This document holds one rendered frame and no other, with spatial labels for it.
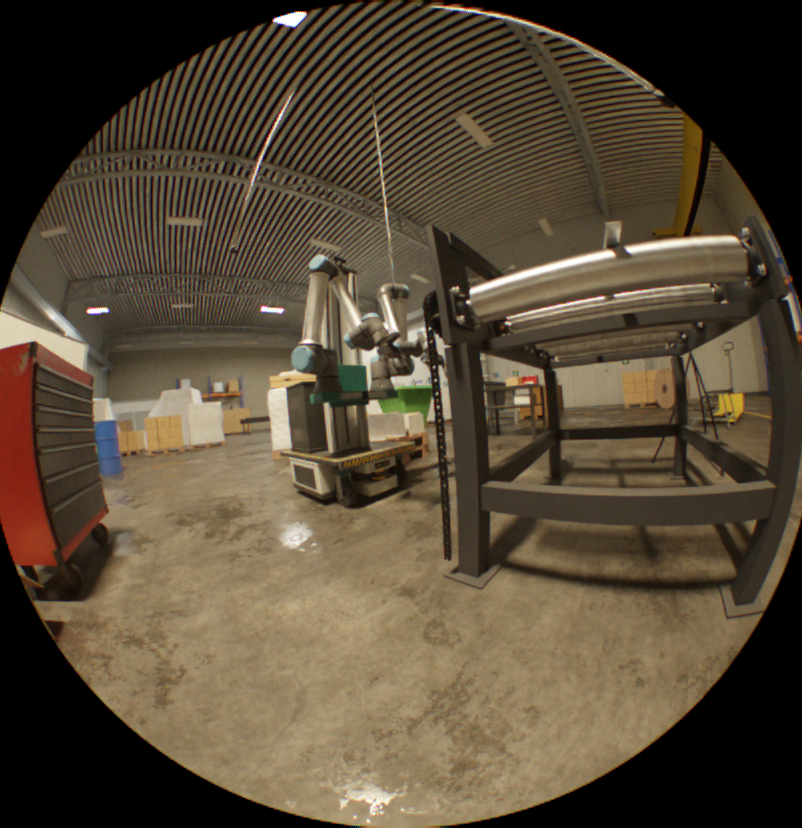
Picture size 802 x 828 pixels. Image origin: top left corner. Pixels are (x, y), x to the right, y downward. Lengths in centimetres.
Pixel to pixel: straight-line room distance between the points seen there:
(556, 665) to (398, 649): 38
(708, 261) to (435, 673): 107
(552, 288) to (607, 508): 53
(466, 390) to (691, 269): 68
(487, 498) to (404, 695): 56
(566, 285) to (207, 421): 834
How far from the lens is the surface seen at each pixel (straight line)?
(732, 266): 78
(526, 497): 71
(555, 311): 95
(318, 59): 807
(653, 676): 74
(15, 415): 130
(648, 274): 68
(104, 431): 510
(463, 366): 72
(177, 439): 828
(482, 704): 63
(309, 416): 186
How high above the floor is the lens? 58
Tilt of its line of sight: 1 degrees down
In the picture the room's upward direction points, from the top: 5 degrees counter-clockwise
